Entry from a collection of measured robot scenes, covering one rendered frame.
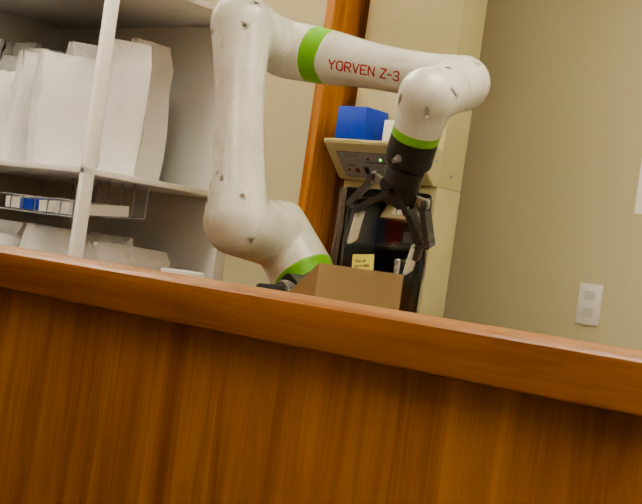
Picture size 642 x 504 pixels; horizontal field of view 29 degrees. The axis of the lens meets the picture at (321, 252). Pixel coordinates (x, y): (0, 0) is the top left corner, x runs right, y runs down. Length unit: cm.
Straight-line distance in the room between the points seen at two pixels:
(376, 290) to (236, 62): 52
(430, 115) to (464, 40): 112
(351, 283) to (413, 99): 37
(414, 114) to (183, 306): 145
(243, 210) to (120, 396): 142
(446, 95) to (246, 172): 41
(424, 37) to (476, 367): 274
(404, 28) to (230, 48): 109
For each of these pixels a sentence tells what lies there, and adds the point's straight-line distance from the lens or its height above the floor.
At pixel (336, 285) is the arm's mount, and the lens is 236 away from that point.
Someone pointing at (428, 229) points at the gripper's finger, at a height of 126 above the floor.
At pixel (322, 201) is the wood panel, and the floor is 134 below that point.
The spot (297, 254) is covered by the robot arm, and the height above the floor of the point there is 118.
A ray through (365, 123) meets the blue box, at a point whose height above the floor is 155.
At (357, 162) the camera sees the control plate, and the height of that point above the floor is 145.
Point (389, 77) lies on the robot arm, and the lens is 249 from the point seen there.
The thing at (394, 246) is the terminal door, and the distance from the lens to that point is 338.
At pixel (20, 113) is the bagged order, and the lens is 436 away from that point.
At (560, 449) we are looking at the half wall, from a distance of 74.
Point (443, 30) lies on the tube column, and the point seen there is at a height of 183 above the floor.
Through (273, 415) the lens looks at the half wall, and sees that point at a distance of 87.
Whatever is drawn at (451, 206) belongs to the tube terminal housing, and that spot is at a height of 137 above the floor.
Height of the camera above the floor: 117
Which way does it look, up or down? 1 degrees up
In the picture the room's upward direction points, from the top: 8 degrees clockwise
